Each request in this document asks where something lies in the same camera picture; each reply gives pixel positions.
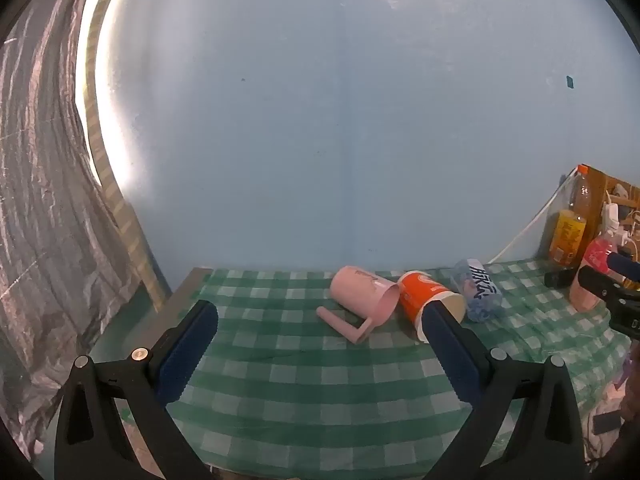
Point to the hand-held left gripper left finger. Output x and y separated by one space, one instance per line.
187 355

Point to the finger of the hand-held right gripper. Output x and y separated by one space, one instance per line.
607 287
625 265

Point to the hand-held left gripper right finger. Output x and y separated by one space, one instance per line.
452 355

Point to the orange paper cup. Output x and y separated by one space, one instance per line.
425 292

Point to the pink drink bottle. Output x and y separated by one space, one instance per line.
590 270

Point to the white power adapter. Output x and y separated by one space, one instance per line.
610 220

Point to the small black box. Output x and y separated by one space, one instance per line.
559 278

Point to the orange juice bottle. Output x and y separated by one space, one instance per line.
567 232

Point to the clear plastic water bottle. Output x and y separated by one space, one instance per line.
480 290

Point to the brown cardboard box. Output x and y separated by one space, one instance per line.
622 185

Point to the white cloth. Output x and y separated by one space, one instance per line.
602 400

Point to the green checkered tablecloth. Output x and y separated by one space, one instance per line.
310 385

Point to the grey curtain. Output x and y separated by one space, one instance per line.
45 210

